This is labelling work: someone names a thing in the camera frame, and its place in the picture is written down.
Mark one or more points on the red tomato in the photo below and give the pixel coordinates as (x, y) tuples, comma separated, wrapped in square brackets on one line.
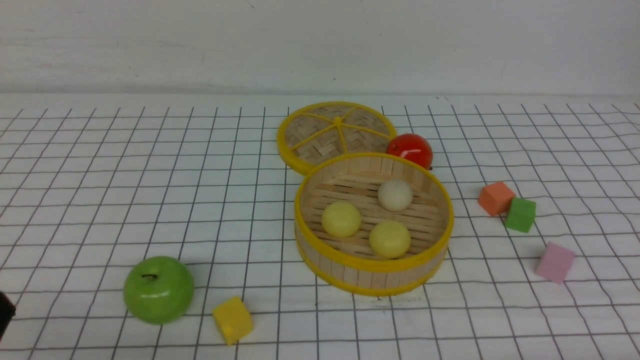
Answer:
[(412, 147)]

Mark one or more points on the yellow bun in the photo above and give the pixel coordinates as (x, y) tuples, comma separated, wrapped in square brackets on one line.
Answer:
[(341, 219), (390, 239)]

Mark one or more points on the woven bamboo steamer lid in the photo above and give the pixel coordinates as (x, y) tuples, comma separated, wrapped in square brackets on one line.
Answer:
[(316, 133)]

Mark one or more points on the white grid tablecloth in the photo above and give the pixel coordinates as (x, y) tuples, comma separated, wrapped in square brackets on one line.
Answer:
[(90, 190)]

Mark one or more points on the yellow cube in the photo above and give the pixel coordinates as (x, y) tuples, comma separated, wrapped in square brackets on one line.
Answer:
[(233, 320)]

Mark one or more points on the pink cube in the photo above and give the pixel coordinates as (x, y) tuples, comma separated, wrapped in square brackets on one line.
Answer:
[(555, 263)]

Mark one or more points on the beige bun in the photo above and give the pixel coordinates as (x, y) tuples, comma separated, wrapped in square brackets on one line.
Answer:
[(395, 195)]

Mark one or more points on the bamboo steamer tray yellow rim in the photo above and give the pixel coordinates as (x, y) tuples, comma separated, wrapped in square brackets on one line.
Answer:
[(349, 263)]

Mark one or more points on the orange cube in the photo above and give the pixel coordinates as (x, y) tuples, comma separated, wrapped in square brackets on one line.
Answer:
[(496, 198)]

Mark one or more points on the green apple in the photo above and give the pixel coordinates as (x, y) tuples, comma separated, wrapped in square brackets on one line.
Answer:
[(158, 290)]

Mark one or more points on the yellow bun front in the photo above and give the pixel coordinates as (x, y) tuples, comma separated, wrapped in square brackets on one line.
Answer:
[(390, 239)]

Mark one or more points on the green cube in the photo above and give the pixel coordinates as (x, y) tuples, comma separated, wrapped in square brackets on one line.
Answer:
[(521, 215)]

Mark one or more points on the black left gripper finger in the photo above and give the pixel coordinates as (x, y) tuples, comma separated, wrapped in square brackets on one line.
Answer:
[(7, 312)]

